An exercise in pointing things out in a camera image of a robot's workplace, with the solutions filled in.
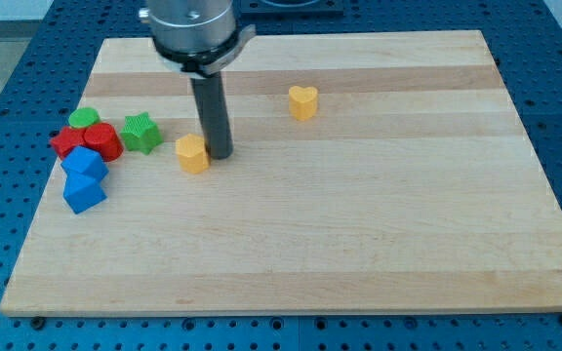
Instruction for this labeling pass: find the red block behind cylinder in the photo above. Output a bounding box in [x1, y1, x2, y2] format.
[49, 126, 86, 160]

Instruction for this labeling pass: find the yellow heart block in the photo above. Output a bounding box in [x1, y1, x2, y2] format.
[288, 86, 319, 121]

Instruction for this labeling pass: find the yellow hexagon block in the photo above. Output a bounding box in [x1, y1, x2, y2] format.
[175, 134, 211, 174]

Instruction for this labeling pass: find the light wooden board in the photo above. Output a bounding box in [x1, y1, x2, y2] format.
[0, 30, 562, 317]

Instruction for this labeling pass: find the green cylinder block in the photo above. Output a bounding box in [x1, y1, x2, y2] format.
[68, 107, 100, 129]

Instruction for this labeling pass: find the green star block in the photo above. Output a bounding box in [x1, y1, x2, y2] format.
[120, 112, 164, 155]

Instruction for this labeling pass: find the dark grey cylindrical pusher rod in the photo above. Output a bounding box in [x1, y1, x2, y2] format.
[190, 72, 233, 160]

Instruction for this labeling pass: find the black mounting plate at top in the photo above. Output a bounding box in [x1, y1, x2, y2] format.
[237, 0, 344, 15]

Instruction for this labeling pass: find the blue pentagon block upper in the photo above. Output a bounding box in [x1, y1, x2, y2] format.
[61, 146, 108, 181]

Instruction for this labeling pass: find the blue cube block lower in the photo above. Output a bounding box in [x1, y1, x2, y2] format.
[63, 172, 107, 215]

